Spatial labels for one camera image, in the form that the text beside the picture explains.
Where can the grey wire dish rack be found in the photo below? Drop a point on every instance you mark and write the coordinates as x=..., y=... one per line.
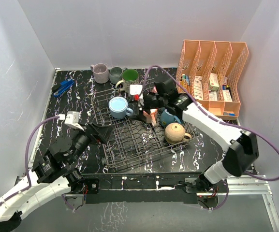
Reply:
x=136, y=146

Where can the white mug green inside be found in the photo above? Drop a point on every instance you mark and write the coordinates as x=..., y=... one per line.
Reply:
x=129, y=77

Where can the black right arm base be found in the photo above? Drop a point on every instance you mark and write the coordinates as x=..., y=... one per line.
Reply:
x=201, y=185

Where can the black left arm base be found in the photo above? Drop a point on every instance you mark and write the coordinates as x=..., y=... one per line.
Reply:
x=81, y=184

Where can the aluminium frame rail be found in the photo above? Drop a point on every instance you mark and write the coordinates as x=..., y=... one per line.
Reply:
x=157, y=202

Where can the blue stapler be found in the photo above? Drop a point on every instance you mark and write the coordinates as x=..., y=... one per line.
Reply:
x=60, y=88

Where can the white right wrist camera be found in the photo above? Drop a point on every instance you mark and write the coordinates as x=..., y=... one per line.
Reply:
x=135, y=92

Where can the teal floral mug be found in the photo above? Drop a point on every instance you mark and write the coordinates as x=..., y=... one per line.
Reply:
x=167, y=118

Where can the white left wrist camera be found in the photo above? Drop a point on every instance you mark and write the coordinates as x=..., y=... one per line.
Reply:
x=71, y=119

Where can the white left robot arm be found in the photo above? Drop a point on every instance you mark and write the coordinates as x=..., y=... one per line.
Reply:
x=53, y=175

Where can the light blue mug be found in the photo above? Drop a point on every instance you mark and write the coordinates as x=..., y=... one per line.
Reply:
x=119, y=109

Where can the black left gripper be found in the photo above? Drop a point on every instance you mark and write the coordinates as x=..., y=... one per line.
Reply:
x=101, y=133

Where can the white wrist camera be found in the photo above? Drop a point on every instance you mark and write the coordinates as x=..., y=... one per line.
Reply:
x=135, y=92
x=71, y=119

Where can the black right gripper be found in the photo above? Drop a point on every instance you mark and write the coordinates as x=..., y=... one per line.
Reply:
x=144, y=103

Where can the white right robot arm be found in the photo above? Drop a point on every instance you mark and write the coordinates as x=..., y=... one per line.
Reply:
x=240, y=146

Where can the orange plastic file organizer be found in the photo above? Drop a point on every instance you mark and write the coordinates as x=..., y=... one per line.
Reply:
x=209, y=71

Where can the peach pink speckled mug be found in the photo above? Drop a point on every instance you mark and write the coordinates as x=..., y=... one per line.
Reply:
x=151, y=117

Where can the lilac mug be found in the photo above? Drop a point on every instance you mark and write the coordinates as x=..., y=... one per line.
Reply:
x=100, y=73

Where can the tan brown mug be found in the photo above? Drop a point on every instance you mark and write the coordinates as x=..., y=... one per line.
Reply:
x=175, y=133

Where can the dark grey-green mug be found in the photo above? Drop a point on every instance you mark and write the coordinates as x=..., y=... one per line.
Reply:
x=115, y=74

